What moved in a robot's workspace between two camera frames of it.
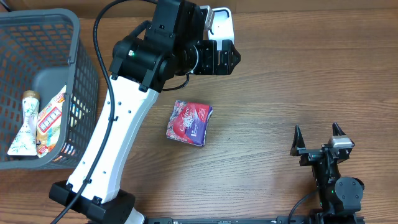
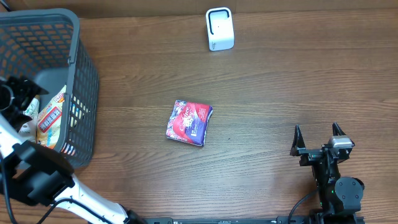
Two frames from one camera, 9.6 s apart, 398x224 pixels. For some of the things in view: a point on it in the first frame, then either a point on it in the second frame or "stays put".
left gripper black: x=210 y=63 -> x=28 y=90
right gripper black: x=309 y=155 stays put
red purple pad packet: x=188 y=122 stays put
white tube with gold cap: x=25 y=143 stays put
